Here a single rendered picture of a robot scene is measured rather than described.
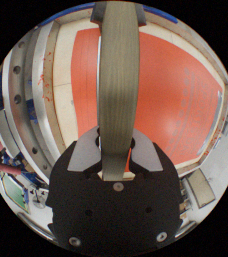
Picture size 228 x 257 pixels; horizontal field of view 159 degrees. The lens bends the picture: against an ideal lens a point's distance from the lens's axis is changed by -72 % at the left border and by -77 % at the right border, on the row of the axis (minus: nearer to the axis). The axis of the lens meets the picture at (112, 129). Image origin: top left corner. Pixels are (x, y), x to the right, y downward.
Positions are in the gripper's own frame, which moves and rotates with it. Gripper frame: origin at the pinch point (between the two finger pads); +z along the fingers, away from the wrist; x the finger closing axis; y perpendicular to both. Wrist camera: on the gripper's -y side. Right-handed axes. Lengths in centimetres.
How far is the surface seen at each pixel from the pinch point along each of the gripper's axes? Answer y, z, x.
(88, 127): 3.0, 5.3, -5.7
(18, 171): 29, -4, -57
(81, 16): -25.3, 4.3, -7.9
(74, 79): -7.7, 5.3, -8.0
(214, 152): 110, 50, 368
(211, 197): 228, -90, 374
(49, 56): -14.5, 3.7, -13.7
